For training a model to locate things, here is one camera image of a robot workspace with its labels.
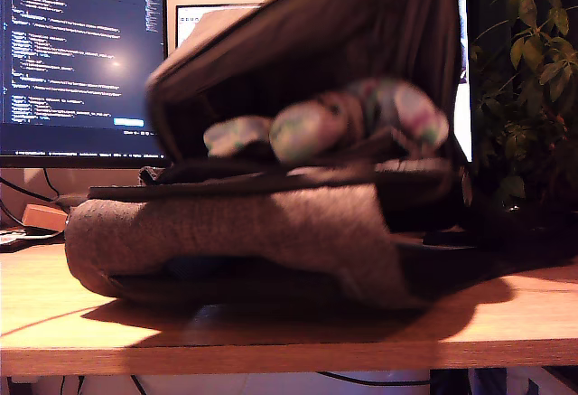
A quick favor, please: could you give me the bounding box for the white pair of socks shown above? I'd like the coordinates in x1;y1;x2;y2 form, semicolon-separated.
202;77;451;165

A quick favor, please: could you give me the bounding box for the black cable under table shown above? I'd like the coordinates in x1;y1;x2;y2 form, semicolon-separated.
315;371;433;388

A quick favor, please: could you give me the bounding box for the monitor with white screen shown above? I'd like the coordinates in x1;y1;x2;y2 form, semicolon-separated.
174;0;473;164

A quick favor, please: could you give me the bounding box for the black flat device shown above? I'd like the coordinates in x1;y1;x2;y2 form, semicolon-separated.
0;226;67;254

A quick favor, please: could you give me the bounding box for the small brown cardboard box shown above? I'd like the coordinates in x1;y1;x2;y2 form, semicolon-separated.
21;203;70;232

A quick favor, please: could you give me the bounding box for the monitor with dark code screen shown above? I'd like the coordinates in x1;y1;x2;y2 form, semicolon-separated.
0;0;172;170

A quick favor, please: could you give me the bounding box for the green leafy houseplant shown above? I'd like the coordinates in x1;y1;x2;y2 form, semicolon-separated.
469;0;578;215

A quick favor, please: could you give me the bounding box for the grey fabric backpack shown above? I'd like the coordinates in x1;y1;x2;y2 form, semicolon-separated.
64;0;578;313

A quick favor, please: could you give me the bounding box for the black monitor cable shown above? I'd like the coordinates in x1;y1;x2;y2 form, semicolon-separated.
42;167;62;197
0;176;56;204

